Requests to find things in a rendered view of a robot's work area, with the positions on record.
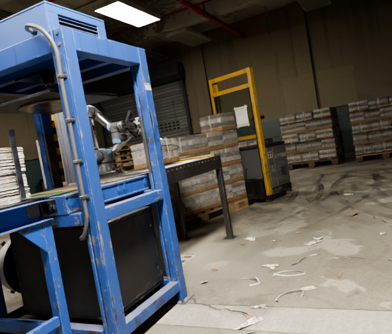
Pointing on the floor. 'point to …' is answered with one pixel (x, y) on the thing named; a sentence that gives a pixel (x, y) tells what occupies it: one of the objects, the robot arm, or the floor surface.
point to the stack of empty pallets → (123, 156)
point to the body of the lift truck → (275, 160)
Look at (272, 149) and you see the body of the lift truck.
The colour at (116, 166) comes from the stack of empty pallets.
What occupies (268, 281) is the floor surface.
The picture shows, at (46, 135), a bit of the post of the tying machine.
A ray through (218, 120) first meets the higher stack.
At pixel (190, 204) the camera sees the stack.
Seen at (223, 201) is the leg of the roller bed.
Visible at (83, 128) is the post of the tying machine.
